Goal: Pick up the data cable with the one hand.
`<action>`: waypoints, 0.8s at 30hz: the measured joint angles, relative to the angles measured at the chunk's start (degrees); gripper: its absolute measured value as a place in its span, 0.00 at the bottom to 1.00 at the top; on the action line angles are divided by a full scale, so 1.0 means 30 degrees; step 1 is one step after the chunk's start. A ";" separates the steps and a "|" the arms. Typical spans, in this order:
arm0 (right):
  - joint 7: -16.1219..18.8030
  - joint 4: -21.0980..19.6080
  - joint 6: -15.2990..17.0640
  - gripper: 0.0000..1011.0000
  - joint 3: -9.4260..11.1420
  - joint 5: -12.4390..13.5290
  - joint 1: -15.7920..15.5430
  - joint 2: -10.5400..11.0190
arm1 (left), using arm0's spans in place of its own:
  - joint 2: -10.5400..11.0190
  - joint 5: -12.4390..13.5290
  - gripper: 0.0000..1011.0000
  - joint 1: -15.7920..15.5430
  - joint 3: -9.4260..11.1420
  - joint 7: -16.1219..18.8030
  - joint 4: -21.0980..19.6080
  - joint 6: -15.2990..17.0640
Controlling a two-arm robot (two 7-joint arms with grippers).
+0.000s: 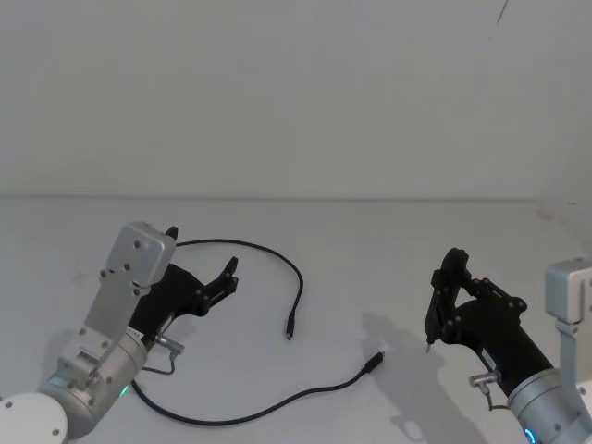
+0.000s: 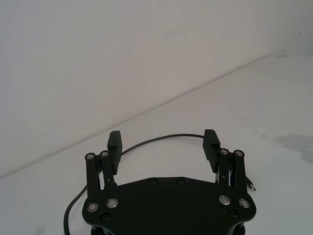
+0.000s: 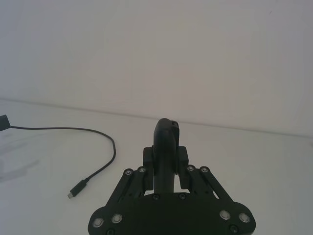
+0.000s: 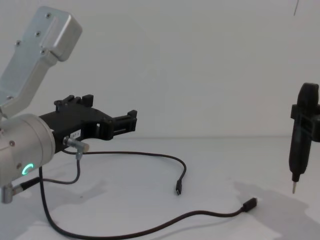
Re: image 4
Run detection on black cable with two plugs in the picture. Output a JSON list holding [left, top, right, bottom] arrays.
[[38, 149, 259, 232]]

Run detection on grey gripper cable silver plugs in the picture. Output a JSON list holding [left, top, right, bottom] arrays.
[[0, 136, 91, 205]]

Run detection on white table cloth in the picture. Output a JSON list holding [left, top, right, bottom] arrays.
[[0, 135, 320, 240]]

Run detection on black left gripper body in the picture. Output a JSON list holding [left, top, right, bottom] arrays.
[[38, 103, 111, 154]]

